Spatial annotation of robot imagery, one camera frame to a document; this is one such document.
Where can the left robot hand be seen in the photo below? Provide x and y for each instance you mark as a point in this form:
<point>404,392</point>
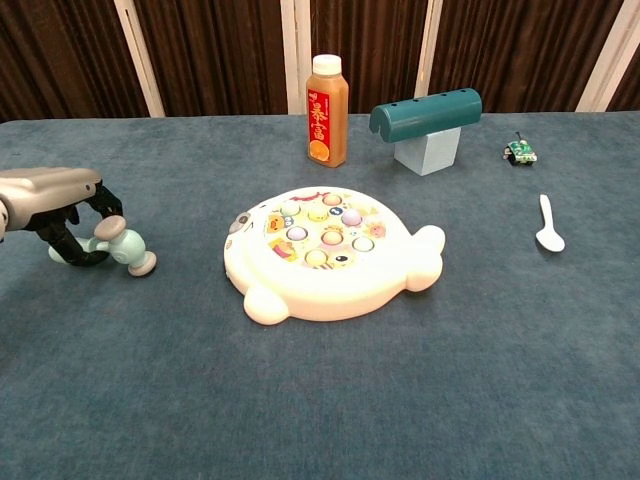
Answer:
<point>50,192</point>

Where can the light blue toy rattle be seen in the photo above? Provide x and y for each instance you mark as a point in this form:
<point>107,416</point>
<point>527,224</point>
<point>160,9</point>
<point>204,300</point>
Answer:
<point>122,245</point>

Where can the white fish-shaped toy board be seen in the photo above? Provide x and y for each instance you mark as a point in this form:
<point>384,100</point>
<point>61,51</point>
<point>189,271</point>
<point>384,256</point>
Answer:
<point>325,270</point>

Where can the dark brown curtain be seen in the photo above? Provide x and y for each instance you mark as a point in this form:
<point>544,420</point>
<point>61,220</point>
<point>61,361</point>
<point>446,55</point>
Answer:
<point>220,50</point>

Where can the orange juice bottle white cap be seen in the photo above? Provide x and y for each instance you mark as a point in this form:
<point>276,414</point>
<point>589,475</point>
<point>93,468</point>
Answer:
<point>327,125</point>

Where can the blue table mat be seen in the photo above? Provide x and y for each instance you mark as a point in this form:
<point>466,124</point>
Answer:
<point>320,390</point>

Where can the light blue cube block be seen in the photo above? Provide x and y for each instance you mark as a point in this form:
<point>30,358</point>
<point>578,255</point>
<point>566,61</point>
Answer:
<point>430,152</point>

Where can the teal half-cylinder holder with holes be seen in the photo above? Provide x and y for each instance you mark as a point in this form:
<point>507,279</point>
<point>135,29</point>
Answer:
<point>430,117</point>

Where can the white plastic spoon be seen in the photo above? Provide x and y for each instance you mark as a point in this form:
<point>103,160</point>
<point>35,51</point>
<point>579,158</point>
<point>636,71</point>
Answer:
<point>550,240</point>

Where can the white frame post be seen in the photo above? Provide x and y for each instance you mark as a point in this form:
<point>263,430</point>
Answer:
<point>296,55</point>
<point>429,45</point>
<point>137,55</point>
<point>607,60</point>

